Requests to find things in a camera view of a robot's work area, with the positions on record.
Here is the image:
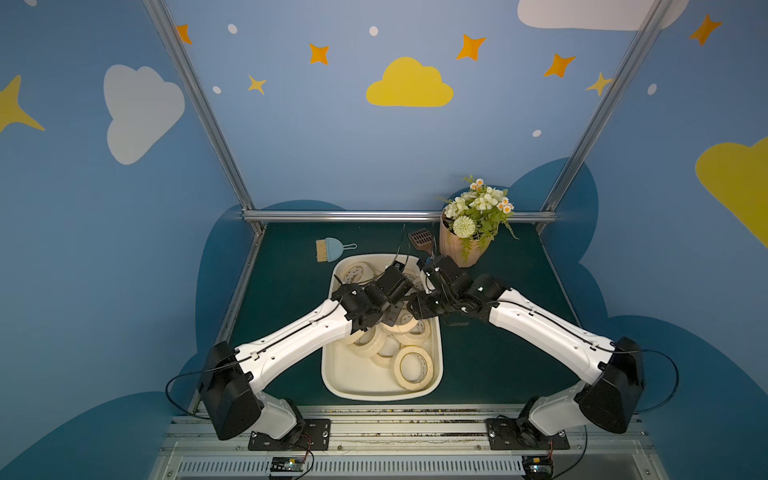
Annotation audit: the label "cream masking tape roll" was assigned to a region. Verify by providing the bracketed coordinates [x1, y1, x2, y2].
[370, 335, 401, 368]
[339, 261, 375, 285]
[398, 320, 432, 346]
[349, 326, 388, 358]
[391, 346, 434, 391]
[381, 311, 419, 334]

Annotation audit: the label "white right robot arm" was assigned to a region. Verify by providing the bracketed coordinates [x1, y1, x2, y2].
[408, 255, 645, 442]

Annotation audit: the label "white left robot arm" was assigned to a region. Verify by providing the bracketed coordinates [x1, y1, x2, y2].
[198, 261, 413, 447]

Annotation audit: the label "white plastic storage box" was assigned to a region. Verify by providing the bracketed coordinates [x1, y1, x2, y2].
[321, 253, 445, 402]

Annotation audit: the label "beige ribbed flower pot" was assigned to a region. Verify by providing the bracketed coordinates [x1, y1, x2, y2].
[439, 215, 489, 268]

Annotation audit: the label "brown slotted litter scoop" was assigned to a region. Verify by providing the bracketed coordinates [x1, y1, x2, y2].
[408, 228, 435, 256]

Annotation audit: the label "blue dustpan with brush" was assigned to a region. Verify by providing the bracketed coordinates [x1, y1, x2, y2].
[315, 237, 358, 263]

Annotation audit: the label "white and green artificial flowers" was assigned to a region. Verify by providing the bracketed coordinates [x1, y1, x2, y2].
[441, 175, 517, 246]

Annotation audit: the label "left green circuit board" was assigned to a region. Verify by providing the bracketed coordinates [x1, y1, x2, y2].
[268, 456, 310, 477]

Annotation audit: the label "green circuit board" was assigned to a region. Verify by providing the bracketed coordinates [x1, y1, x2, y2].
[522, 456, 554, 479]
[268, 456, 310, 477]

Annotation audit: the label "right green circuit board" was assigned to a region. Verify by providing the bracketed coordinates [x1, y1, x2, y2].
[522, 456, 554, 479]

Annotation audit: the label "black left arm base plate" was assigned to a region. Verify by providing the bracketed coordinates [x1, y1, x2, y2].
[248, 419, 332, 452]

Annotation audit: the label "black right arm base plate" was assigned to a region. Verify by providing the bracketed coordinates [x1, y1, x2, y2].
[485, 416, 570, 451]

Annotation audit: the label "aluminium rail frame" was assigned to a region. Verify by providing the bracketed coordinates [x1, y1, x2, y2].
[146, 404, 670, 480]

